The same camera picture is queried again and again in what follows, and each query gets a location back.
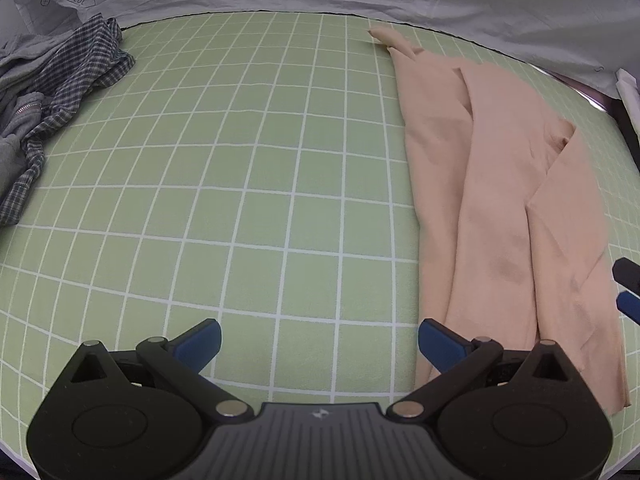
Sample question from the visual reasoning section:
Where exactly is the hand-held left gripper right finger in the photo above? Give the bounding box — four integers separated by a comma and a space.
390, 317, 576, 418

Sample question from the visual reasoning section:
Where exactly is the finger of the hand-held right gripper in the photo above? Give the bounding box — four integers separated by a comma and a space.
612, 257, 640, 292
616, 291, 640, 325

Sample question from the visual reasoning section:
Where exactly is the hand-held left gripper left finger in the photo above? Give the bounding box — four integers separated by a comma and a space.
67, 318, 251, 418

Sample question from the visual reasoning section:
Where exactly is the beige garment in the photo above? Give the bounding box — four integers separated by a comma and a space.
368, 27, 632, 417

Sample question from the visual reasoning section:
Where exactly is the black flat object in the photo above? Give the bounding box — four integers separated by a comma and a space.
612, 100, 640, 161

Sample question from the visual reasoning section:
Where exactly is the white folded cloth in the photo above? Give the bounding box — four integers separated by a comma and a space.
616, 69, 640, 133

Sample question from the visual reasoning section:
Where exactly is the green grid mat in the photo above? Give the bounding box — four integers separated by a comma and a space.
0, 10, 640, 461

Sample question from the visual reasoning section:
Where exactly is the grey zip hoodie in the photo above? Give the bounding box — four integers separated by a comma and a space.
0, 32, 76, 198

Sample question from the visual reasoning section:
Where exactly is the blue plaid shirt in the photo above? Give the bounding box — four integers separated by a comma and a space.
0, 12, 136, 226

